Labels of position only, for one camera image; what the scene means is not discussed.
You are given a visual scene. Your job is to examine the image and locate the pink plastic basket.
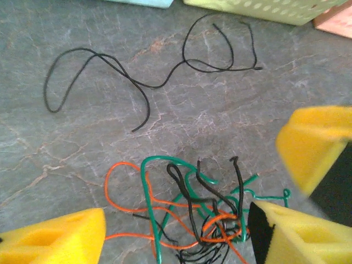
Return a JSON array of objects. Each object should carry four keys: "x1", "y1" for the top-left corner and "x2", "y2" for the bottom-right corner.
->
[{"x1": 313, "y1": 2, "x2": 352, "y2": 39}]

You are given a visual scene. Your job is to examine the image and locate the coloured cables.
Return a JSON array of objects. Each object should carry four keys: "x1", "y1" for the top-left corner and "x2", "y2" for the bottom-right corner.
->
[
  {"x1": 140, "y1": 155, "x2": 291, "y2": 263},
  {"x1": 105, "y1": 162, "x2": 250, "y2": 264}
]

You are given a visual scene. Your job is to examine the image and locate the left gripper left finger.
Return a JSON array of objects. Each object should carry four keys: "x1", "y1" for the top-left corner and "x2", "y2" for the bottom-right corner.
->
[{"x1": 0, "y1": 208, "x2": 107, "y2": 264}]

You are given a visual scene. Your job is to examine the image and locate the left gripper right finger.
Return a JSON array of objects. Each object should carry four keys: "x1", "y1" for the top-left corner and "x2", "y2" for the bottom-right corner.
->
[{"x1": 249, "y1": 200, "x2": 352, "y2": 264}]

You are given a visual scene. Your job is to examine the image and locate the yellow-green plastic basket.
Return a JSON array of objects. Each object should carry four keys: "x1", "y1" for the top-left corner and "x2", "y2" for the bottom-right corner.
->
[{"x1": 183, "y1": 0, "x2": 350, "y2": 26}]

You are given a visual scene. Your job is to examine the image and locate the black cable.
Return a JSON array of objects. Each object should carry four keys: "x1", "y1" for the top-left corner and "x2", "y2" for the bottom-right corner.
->
[
  {"x1": 167, "y1": 156, "x2": 247, "y2": 245},
  {"x1": 131, "y1": 213, "x2": 234, "y2": 263},
  {"x1": 43, "y1": 13, "x2": 263, "y2": 133}
]

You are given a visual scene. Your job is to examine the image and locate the blue plastic basket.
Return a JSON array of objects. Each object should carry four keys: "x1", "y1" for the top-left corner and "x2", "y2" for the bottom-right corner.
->
[{"x1": 104, "y1": 0, "x2": 174, "y2": 9}]

